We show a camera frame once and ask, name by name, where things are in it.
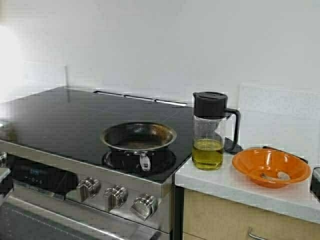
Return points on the glass oil bottle black lid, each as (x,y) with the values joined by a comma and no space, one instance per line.
(210,114)

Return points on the black spatula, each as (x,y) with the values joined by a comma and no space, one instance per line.
(234,149)

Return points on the orange plastic bowl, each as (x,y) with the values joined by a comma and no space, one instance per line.
(253,161)

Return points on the raw shrimp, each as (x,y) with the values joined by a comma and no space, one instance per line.
(280,176)

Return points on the right steel stove knob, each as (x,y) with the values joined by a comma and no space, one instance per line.
(144,206)

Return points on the steel stove knob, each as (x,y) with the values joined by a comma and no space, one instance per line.
(144,206)
(88,188)
(115,197)

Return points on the middle steel stove knob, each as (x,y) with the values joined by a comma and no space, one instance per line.
(115,197)

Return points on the left steel stove knob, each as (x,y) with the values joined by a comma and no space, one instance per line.
(88,188)

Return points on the wooden cabinet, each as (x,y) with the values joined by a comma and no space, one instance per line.
(207,217)

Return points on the stainless steel stove range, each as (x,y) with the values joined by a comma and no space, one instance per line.
(50,141)

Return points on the black object at right edge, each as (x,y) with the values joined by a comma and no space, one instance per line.
(315,183)

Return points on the steel drawer handle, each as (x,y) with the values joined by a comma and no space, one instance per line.
(253,236)

